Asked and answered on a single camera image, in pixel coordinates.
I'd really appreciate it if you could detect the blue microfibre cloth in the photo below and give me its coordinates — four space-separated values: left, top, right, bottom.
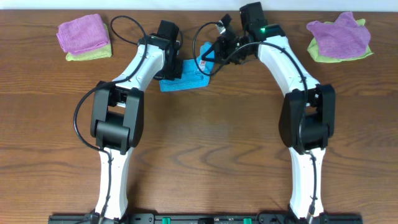
159 48 215 92

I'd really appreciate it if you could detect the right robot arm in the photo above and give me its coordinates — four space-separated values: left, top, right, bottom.
201 2 335 223

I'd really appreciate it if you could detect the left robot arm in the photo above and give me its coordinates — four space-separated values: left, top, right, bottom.
90 21 182 223

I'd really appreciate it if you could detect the folded green cloth left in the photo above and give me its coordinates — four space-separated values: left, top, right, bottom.
65 24 112 61

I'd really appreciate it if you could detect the crumpled green cloth right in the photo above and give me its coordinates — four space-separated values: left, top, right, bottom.
307 19 373 63

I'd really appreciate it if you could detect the folded purple cloth left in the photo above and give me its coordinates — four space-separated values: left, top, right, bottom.
56 14 110 55

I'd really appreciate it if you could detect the crumpled purple cloth right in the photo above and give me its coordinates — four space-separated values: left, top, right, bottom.
307 12 373 63

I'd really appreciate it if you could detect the right black cable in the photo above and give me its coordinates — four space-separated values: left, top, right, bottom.
192 21 318 218

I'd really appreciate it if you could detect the black cable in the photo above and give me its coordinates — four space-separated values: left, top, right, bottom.
192 21 318 218
73 15 184 224

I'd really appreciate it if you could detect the left black cable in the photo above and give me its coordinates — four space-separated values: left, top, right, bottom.
73 15 184 224

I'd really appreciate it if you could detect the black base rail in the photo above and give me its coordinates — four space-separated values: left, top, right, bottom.
47 212 364 224

